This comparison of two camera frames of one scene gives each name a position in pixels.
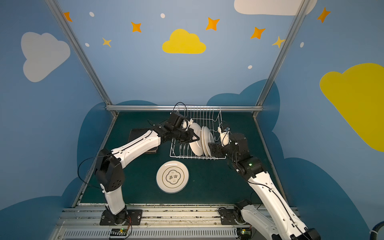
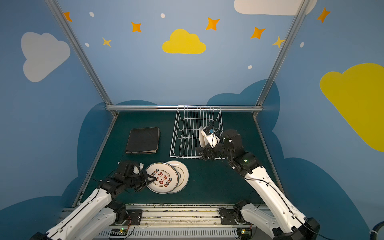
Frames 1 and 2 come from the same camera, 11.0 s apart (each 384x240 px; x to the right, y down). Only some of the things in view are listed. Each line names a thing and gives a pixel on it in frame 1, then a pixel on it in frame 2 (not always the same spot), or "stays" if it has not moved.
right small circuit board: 245,233 stays
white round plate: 197,146 to 167,178
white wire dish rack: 207,121 stays
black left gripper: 186,135 to 141,177
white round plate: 203,144 stays
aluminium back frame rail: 184,108 stays
